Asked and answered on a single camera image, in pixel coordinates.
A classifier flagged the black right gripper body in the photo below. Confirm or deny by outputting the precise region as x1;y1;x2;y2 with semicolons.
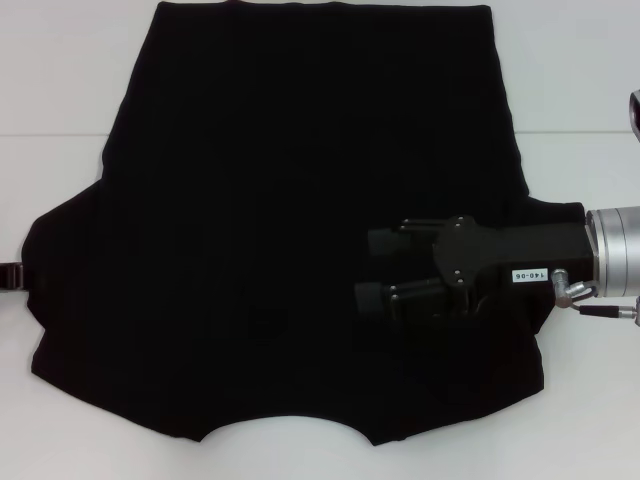
432;214;596;315

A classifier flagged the black t-shirt with white print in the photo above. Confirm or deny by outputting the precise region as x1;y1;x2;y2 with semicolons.
27;0;589;446

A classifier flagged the right arm cable with plug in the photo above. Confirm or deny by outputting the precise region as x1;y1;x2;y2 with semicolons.
552;268;640;326

